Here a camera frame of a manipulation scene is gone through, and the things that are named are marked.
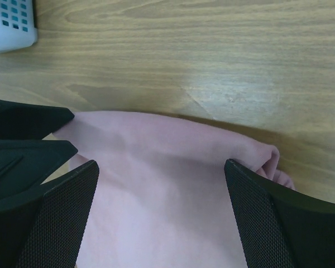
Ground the white plastic laundry basket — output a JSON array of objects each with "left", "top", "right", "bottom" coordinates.
[{"left": 0, "top": 0, "right": 38, "bottom": 53}]

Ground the dusty pink graphic t-shirt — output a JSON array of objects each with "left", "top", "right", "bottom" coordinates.
[{"left": 54, "top": 111, "right": 294, "bottom": 267}]

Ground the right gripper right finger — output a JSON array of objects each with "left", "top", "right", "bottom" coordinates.
[{"left": 224, "top": 160, "right": 335, "bottom": 267}]

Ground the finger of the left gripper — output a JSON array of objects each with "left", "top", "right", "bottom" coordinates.
[
  {"left": 0, "top": 100, "right": 74, "bottom": 140},
  {"left": 0, "top": 140, "right": 78, "bottom": 207}
]

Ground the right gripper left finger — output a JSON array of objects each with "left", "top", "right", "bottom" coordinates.
[{"left": 0, "top": 160, "right": 99, "bottom": 268}]

